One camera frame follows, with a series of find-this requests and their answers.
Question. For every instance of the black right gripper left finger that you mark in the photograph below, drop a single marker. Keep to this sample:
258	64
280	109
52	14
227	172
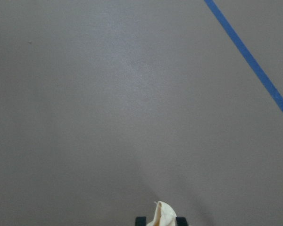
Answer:
140	221

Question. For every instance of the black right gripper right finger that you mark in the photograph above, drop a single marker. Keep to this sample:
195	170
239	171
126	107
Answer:
181	221

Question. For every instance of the cream long-sleeve graphic shirt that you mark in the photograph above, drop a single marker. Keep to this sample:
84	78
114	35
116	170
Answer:
164	215

